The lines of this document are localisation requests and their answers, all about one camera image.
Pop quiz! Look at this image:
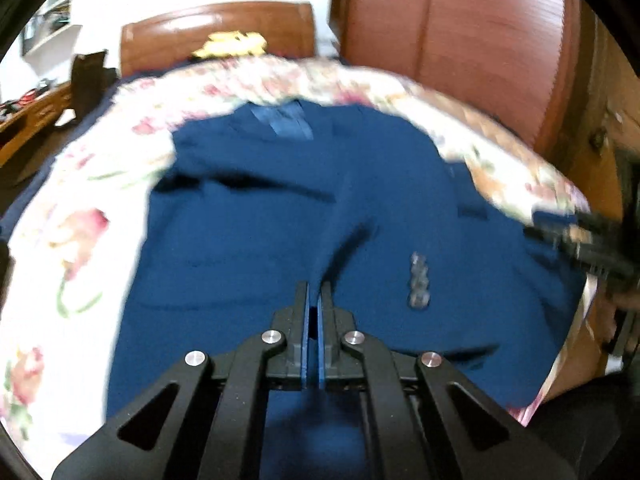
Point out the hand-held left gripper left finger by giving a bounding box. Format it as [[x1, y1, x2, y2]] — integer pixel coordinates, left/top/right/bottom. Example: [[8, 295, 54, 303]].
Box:
[[52, 280, 312, 480]]

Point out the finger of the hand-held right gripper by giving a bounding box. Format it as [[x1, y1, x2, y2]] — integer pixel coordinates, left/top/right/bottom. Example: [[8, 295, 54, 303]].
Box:
[[524, 227, 586, 257], [532, 210, 601, 233]]

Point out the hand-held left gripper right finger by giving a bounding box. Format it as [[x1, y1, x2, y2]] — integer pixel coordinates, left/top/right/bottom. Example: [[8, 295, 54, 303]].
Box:
[[317, 280, 576, 480]]

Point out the navy blue suit jacket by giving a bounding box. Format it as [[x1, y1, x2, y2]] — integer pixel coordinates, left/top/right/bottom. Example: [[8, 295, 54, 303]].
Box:
[[105, 99, 588, 480]]

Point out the wooden room door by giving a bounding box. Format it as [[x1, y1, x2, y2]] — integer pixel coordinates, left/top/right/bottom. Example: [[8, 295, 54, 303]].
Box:
[[545, 0, 640, 221]]

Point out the person's dark clothing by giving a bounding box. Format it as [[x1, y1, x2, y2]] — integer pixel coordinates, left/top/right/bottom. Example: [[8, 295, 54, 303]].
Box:
[[520, 360, 640, 480]]

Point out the louvred wooden wardrobe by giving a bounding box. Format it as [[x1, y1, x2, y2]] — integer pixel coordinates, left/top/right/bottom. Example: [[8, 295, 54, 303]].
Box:
[[330, 0, 583, 161]]

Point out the floral blanket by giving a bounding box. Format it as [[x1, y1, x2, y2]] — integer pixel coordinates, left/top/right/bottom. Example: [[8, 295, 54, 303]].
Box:
[[0, 55, 598, 461]]

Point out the yellow plush toy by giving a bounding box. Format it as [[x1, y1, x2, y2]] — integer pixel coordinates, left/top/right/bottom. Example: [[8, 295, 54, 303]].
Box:
[[192, 31, 266, 59]]

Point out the wooden bed headboard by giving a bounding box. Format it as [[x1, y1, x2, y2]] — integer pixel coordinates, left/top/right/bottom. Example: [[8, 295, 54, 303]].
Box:
[[120, 2, 317, 78]]

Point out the dark desk chair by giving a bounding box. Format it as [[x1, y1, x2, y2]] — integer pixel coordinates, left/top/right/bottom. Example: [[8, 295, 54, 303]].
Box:
[[70, 50, 121, 118]]

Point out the wooden desk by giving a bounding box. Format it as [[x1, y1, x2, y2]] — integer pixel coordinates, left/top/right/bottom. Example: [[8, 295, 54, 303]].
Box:
[[0, 82, 76, 166]]

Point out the white wall shelf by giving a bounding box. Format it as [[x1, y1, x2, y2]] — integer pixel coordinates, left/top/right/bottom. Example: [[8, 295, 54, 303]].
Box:
[[20, 0, 83, 56]]

